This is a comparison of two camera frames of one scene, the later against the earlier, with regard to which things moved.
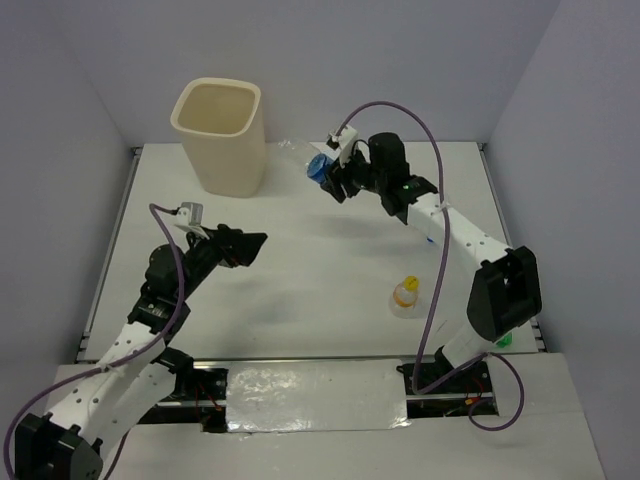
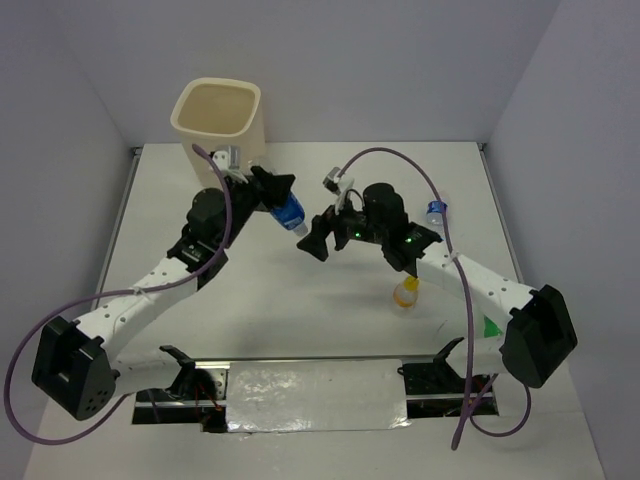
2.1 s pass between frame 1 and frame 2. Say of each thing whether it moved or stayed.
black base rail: stayed
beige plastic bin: stayed
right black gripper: moved
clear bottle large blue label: moved
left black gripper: moved
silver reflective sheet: stayed
